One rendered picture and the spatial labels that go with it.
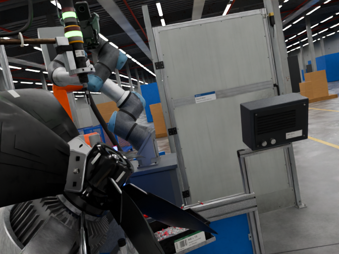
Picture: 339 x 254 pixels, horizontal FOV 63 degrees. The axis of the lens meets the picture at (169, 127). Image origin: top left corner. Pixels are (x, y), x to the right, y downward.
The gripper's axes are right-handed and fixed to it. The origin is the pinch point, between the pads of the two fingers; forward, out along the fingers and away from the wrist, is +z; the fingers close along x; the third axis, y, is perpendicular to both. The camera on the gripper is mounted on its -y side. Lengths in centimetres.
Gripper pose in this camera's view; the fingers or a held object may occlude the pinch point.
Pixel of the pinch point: (78, 15)
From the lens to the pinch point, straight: 100.9
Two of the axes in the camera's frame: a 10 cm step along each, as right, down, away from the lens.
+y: 1.9, 9.8, 1.0
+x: -9.7, 2.0, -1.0
